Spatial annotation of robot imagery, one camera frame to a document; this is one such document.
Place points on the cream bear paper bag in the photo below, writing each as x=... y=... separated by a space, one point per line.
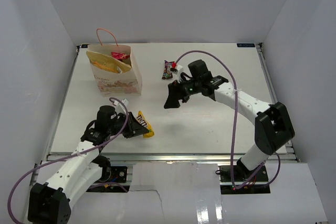
x=116 y=83

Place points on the small pink candy packet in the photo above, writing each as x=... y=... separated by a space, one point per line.
x=120 y=56

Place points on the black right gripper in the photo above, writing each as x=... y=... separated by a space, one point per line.
x=175 y=92

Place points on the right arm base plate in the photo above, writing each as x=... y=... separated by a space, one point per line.
x=224 y=173

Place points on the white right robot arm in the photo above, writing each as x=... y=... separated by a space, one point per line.
x=273 y=126

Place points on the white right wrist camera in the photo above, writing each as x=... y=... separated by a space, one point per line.
x=176 y=71

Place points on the tan popcorn chips bag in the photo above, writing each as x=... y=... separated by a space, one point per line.
x=108 y=63

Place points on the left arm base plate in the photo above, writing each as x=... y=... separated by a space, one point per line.
x=115 y=174

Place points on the brown M&M's packet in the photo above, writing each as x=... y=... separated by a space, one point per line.
x=167 y=74

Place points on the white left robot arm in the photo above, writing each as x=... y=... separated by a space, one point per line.
x=53 y=201

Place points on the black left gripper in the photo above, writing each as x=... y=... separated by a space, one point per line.
x=134 y=128

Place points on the yellow M&M's packet face-up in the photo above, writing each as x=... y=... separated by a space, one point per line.
x=141 y=119

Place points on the aluminium table frame rail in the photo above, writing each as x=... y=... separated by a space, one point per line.
x=171 y=157

